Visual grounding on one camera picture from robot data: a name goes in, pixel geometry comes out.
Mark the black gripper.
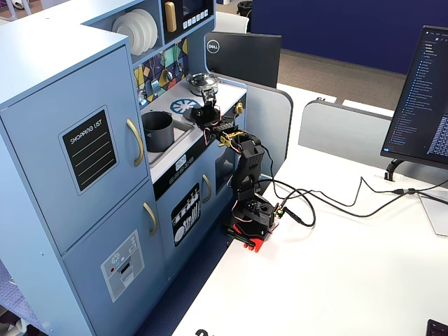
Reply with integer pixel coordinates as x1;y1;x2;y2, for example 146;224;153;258
191;87;236;138

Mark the gray pot lid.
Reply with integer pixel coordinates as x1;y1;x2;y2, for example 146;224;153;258
190;104;221;130

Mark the steel pot lid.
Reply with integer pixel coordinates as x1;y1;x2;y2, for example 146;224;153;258
186;72;218;88

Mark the shiny steel pot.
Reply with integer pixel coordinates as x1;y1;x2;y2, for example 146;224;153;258
187;79;220;97

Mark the gray sink basin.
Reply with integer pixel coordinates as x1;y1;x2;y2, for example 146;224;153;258
141;117;196;165

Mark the steel ladle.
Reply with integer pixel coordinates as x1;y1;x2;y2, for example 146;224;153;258
161;50;174;82

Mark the steel slotted spatula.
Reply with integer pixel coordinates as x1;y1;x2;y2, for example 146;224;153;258
150;57;161;97

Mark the gray pot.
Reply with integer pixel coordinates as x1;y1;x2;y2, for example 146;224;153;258
141;111;175;153

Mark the black Dell monitor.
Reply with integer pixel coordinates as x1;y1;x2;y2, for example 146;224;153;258
204;31;283;89

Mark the steel slotted skimmer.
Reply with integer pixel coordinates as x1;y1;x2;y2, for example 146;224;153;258
137;64;148;106

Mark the gray desk divider panel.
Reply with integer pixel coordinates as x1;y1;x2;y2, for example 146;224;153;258
244;82;294;183
297;99;448;186

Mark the black toy microwave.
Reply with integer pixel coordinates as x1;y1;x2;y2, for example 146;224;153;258
160;0;215;45

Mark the white chair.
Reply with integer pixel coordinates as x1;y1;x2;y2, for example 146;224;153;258
213;11;250;34

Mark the white plate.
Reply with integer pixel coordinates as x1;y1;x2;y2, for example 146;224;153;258
122;10;152;50
111;14;143;57
131;8;159;48

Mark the black shopping list board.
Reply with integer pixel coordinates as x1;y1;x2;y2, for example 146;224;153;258
58;104;120;196

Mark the blue dishwasher door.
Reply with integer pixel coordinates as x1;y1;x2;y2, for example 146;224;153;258
155;166;220;270

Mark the blue partition panel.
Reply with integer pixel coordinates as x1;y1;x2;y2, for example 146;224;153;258
251;0;448;75

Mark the blue toy kitchen unit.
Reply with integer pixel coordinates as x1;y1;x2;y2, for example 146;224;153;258
0;0;248;336

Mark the blue upper fridge door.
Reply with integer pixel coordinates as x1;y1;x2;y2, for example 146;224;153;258
0;45;151;256

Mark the blue fridge door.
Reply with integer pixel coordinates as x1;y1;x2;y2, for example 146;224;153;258
0;45;151;256
62;181;167;336

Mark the blue lower fridge door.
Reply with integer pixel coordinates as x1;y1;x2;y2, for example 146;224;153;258
62;181;167;336

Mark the monitor with lit screen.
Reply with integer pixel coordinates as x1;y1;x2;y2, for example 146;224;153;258
380;24;448;171

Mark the silver monitor stand base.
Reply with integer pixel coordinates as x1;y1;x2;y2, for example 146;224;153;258
418;194;448;237

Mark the black keyboard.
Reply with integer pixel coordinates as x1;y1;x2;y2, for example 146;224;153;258
426;318;448;336

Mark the gold upper fridge handle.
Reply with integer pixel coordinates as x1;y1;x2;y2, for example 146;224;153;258
125;118;145;168

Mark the gold fridge handle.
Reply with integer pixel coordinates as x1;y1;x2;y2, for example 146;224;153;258
142;202;158;237
125;118;145;168

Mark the gold microwave handle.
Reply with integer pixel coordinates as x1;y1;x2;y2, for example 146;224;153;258
164;1;177;33

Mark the gold lower fridge handle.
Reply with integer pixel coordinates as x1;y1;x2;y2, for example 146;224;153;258
142;202;158;237

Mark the red robot base mount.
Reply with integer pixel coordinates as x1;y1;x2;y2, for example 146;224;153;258
225;223;281;253

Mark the black cable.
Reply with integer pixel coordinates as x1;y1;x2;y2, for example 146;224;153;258
260;145;448;211
279;181;448;228

